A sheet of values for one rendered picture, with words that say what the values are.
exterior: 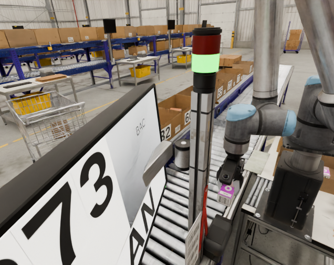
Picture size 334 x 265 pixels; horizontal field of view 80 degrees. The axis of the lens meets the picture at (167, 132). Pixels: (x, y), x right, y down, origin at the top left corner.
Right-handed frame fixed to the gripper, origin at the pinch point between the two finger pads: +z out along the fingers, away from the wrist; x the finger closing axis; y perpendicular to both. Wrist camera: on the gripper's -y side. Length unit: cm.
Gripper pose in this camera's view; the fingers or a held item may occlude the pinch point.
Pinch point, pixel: (227, 192)
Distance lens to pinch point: 90.8
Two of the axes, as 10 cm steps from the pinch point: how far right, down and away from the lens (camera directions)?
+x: -8.4, -2.3, 4.9
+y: 5.4, -4.0, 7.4
